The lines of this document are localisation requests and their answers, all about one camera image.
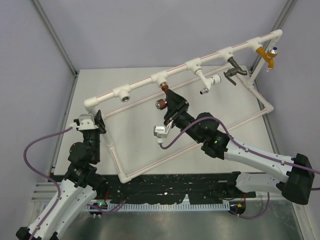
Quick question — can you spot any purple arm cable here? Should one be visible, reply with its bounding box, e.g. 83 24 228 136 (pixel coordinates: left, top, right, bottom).
23 127 76 237
157 117 320 175

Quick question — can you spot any white PVC pipe frame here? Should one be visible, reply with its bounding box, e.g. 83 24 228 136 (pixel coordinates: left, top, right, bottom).
83 29 284 185

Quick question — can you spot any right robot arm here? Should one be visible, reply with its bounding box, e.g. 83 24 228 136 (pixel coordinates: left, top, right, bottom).
155 89 318 205

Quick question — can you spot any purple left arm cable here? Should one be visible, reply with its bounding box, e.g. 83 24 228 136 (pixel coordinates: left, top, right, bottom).
23 127 76 237

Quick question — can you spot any white slotted cable duct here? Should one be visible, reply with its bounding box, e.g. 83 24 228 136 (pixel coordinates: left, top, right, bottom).
87 202 231 212

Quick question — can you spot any dark grey lever faucet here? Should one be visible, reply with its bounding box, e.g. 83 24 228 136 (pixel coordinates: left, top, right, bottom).
223 57 248 86

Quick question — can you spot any orange yellow water faucet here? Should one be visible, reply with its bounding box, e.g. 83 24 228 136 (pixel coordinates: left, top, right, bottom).
256 46 279 73

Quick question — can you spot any brown red water faucet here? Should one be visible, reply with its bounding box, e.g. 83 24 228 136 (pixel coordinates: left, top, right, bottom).
155 83 169 111

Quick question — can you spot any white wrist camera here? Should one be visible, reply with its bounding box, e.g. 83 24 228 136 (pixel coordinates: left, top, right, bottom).
153 122 173 145
69 113 98 131

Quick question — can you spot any grey aluminium frame post right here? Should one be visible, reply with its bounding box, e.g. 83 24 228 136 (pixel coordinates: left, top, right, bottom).
249 0 297 73

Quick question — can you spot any white water faucet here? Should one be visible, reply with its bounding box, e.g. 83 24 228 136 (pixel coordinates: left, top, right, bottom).
195 70 221 95

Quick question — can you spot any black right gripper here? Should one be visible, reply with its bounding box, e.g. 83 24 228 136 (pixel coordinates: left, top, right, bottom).
164 88 203 143

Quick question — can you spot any grey aluminium frame post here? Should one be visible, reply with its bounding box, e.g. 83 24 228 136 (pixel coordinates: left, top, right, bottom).
249 0 297 73
29 0 78 77

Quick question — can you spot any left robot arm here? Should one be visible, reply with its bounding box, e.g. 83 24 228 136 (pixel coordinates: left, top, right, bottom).
16 111 108 240

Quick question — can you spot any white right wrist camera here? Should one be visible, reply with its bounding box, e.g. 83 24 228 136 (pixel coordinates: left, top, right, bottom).
153 122 173 145

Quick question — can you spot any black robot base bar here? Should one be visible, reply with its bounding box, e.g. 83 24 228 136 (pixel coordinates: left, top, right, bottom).
95 172 256 205

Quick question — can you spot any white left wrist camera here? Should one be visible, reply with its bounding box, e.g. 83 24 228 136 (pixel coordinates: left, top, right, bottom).
69 113 98 131

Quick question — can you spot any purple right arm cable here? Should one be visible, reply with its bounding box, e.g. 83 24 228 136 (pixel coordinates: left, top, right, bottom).
157 117 320 175

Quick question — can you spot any grey aluminium frame post left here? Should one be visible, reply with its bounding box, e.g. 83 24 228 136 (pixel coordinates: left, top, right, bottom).
29 0 78 77

